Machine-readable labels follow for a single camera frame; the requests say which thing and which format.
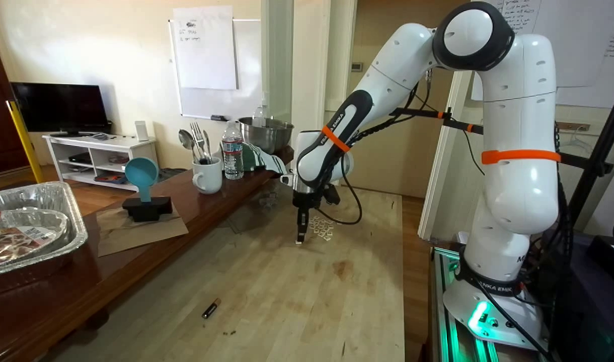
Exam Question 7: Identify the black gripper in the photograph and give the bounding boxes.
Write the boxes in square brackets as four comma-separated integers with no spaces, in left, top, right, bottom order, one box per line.
[292,187,323,246]

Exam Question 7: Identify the green striped white towel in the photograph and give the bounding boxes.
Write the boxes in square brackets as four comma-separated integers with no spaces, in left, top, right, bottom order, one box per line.
[242,140,291,178]

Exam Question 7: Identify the steel mixing bowl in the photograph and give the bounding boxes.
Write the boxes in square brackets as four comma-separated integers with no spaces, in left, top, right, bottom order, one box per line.
[248,117,297,154]

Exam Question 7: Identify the upright clear water bottle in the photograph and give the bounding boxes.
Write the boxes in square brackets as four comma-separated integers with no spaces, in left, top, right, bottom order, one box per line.
[220,118,246,181]

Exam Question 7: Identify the white ceramic mug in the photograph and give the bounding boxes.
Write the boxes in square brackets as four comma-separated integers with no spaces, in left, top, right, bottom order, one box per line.
[191,154,226,197]

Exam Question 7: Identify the white pump dispenser bottle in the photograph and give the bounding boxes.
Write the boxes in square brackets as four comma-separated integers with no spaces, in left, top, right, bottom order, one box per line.
[252,100,272,128]

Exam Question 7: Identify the metal utensil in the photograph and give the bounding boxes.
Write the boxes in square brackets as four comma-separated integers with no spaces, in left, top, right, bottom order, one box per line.
[195,120,214,160]

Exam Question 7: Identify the metal spoon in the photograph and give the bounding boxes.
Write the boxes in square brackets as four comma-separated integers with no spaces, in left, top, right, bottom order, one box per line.
[177,126,199,163]

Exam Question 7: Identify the white leaning panel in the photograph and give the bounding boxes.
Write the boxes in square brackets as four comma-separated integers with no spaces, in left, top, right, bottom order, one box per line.
[418,68,475,244]

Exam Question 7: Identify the brown cardboard sheet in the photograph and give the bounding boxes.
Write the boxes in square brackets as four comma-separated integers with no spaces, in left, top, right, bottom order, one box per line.
[92,200,191,259]

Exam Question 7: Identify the black block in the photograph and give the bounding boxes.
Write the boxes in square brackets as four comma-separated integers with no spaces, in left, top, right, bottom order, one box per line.
[121,194,176,223]

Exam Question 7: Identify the white paper sheet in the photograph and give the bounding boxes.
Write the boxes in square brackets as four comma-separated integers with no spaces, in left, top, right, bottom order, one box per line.
[172,5,240,92]

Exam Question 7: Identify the large aluminium foil tray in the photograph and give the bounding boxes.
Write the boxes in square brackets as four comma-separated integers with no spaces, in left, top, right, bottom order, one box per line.
[0,178,91,281]

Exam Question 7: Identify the flat screen television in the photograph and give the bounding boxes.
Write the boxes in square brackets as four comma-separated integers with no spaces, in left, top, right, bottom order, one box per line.
[10,81,115,136]

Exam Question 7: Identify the small aluminium foil tray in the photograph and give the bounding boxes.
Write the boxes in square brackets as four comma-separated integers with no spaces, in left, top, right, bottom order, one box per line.
[0,206,70,272]

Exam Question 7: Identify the yellow stick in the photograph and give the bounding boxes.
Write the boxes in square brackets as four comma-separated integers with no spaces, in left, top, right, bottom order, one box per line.
[5,99,44,185]

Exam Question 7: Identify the black tripod pole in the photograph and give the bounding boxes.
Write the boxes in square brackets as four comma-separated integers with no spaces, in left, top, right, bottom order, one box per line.
[566,72,614,230]

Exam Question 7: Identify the large written paper sheet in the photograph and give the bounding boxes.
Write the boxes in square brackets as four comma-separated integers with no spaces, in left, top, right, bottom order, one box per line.
[471,0,614,109]

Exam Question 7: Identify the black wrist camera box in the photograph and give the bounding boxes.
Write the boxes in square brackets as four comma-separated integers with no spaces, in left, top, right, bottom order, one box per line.
[318,182,342,208]

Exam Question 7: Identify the black cable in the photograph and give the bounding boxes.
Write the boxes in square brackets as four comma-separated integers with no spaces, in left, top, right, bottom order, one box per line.
[315,72,443,227]

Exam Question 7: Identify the orange velcro strap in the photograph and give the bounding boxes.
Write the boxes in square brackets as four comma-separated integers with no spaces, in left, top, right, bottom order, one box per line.
[482,147,564,167]
[320,123,355,154]

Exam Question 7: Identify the wall whiteboard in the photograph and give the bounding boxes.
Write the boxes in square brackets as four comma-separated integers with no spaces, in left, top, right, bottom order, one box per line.
[167,15,265,120]

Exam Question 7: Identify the aluminium base frame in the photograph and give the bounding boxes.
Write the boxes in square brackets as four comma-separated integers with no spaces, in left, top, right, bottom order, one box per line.
[427,244,556,362]

